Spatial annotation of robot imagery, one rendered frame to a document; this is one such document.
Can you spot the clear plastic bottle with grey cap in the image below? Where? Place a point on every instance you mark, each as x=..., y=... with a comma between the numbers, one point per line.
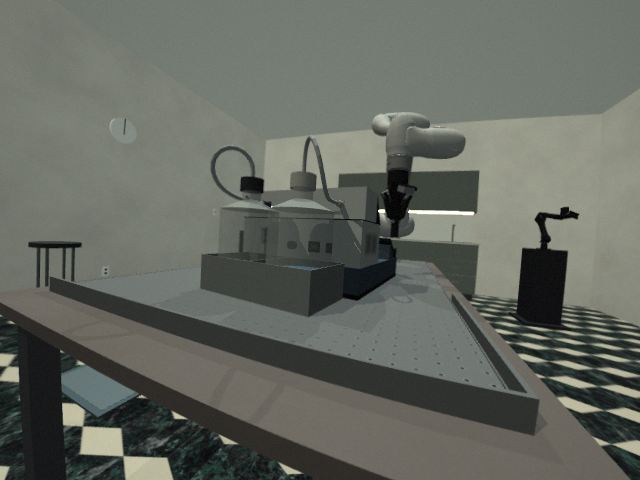
x=300, y=231

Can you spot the clear plastic bottle with black cap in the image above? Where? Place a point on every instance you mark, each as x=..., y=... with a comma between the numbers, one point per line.
x=243, y=225

